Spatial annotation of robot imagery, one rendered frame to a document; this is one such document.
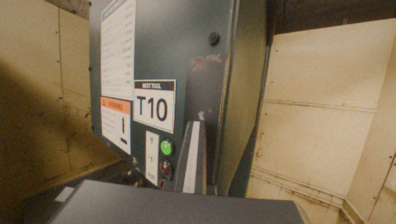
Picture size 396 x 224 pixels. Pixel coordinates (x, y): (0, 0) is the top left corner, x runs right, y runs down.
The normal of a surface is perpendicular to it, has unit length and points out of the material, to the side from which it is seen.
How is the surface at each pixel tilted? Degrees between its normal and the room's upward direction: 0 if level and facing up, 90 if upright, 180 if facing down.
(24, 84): 90
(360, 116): 90
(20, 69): 90
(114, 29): 90
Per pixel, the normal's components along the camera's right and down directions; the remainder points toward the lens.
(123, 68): -0.53, 0.07
